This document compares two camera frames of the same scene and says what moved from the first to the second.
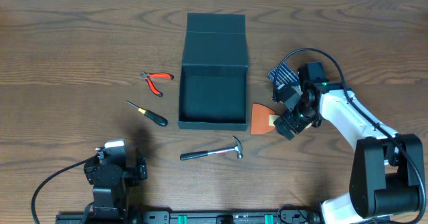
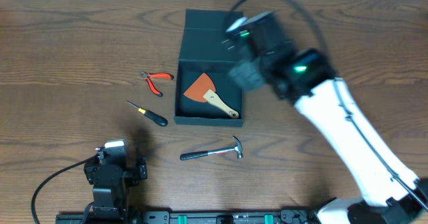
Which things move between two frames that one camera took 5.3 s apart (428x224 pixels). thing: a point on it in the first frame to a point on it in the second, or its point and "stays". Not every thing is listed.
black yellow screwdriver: [150, 114] stays
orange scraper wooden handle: [263, 119] to [203, 89]
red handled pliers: [149, 76] stays
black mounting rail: [192, 217] stays
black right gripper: [294, 126] to [245, 70]
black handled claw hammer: [238, 148] stays
